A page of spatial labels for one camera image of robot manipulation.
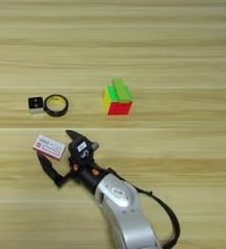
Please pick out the small black and white block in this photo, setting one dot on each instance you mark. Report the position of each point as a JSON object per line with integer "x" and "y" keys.
{"x": 36, "y": 104}

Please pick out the green rectangular block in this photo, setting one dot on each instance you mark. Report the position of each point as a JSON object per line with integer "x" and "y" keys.
{"x": 122, "y": 89}

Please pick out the pink and white small box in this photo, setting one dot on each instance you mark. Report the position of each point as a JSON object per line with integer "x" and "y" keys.
{"x": 49, "y": 147}

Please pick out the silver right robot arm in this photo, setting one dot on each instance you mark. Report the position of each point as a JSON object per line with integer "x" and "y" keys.
{"x": 129, "y": 214}

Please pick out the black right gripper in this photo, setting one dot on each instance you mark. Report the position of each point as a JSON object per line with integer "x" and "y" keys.
{"x": 82, "y": 170}

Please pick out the multicoloured puzzle cube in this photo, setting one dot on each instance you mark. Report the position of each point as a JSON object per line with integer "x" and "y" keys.
{"x": 118, "y": 107}

